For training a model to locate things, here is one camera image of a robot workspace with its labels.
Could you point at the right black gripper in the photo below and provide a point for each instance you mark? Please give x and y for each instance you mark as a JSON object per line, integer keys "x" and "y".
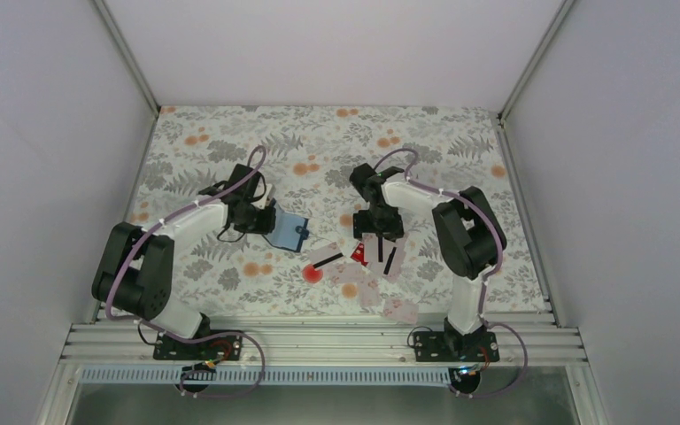
{"x": 394, "y": 230}

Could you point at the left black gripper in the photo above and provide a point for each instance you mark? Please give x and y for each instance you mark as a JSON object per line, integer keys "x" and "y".
{"x": 266, "y": 226}

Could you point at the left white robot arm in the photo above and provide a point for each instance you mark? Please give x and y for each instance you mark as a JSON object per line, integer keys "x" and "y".
{"x": 135, "y": 273}

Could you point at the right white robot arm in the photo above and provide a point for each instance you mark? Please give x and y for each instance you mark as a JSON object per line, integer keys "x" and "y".
{"x": 470, "y": 240}

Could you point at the red credit card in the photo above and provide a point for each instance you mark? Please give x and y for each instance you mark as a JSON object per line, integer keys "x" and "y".
{"x": 358, "y": 254}

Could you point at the floral card in middle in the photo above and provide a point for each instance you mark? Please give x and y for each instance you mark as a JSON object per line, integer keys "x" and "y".
{"x": 369, "y": 293}

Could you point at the floral patterned table mat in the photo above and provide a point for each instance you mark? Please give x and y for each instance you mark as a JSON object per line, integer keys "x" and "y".
{"x": 311, "y": 153}

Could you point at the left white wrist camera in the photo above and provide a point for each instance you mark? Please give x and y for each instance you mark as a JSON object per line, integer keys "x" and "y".
{"x": 267, "y": 199}

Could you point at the floral card near rail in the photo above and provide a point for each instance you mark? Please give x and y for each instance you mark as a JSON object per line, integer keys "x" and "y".
{"x": 400, "y": 310}

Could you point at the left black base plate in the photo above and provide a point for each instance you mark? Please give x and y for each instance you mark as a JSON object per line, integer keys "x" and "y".
{"x": 227, "y": 346}

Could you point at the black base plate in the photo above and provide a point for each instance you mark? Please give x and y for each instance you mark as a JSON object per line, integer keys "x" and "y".
{"x": 431, "y": 347}
{"x": 227, "y": 346}

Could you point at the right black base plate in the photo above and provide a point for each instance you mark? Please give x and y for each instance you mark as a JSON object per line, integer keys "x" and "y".
{"x": 431, "y": 347}

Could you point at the grey slotted cable duct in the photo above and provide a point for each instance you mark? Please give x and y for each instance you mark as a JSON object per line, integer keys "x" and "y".
{"x": 243, "y": 375}

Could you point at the aluminium rail frame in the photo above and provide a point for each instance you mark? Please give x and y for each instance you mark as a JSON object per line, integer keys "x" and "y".
{"x": 353, "y": 341}

